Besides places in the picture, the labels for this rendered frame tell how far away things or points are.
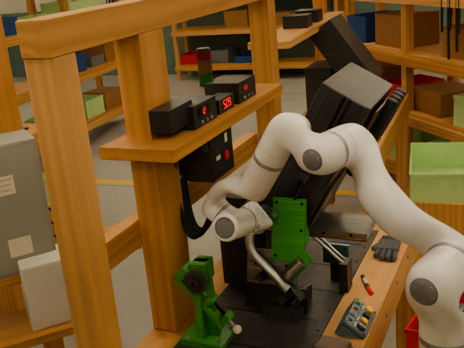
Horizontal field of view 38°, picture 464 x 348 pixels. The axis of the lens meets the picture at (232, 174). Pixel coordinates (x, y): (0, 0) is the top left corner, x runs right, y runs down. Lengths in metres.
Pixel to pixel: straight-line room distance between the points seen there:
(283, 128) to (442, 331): 0.62
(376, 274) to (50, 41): 1.45
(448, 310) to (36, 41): 1.12
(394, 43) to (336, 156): 4.11
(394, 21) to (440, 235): 4.09
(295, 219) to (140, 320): 2.13
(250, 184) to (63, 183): 0.50
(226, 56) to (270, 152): 9.61
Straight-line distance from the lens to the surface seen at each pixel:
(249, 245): 2.24
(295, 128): 1.68
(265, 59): 2.90
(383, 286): 2.43
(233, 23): 11.23
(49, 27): 1.65
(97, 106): 8.49
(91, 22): 1.78
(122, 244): 2.08
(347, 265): 2.34
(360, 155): 1.68
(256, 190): 1.84
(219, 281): 2.56
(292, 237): 2.21
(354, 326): 2.13
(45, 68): 1.67
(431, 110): 5.36
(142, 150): 1.93
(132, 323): 4.14
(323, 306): 2.31
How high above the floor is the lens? 2.05
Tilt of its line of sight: 18 degrees down
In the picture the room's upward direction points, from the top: 5 degrees counter-clockwise
